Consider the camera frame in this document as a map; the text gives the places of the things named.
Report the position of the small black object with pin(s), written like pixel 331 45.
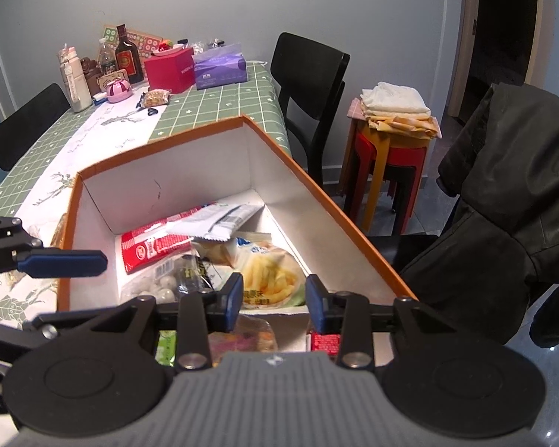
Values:
pixel 151 112

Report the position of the rice cracker packet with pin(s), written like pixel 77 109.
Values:
pixel 256 340

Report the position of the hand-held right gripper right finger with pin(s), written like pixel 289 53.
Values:
pixel 314 305

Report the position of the brown bear figure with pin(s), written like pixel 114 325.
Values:
pixel 88 74

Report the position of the dark jacket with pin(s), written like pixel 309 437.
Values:
pixel 503 186

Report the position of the clear packet of white balls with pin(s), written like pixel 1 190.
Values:
pixel 160 284

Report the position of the fries snack packet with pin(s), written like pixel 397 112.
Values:
pixel 270 279

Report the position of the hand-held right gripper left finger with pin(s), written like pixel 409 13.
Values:
pixel 233 302

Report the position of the long white snack packet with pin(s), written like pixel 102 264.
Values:
pixel 214 223

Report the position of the patterned board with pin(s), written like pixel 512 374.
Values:
pixel 144 39

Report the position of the mixed nut packet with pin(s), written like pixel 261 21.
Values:
pixel 156 98

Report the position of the white plastic bottle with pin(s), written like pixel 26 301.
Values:
pixel 77 84

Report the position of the yellow plastic stool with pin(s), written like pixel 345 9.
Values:
pixel 375 195

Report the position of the brown glass bottle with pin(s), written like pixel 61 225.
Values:
pixel 128 60

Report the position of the purple tissue pack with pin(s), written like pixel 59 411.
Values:
pixel 221 67

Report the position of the orange cardboard box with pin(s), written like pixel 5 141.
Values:
pixel 191 167

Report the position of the yellow folded cloth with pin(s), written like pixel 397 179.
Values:
pixel 405 125

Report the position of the white folded cloth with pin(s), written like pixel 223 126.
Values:
pixel 393 98

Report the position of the small red packet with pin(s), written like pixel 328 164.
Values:
pixel 323 342

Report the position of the wooden door frame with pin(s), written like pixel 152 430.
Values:
pixel 466 32

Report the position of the green label snack packet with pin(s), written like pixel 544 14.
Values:
pixel 166 347

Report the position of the black chair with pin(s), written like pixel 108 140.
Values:
pixel 23 125
pixel 307 84

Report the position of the red gift box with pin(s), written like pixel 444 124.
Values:
pixel 170 70

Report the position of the stacked red yellow stools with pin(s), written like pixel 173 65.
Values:
pixel 391 153

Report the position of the white printed table runner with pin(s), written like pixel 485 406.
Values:
pixel 107 139

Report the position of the red striped snack packet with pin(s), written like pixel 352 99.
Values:
pixel 144 247

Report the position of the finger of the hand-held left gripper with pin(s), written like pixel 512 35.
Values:
pixel 65 263
pixel 23 340

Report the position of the pink round gadget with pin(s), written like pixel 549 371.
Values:
pixel 119 92

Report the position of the clear water bottle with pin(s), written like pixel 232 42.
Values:
pixel 106 58

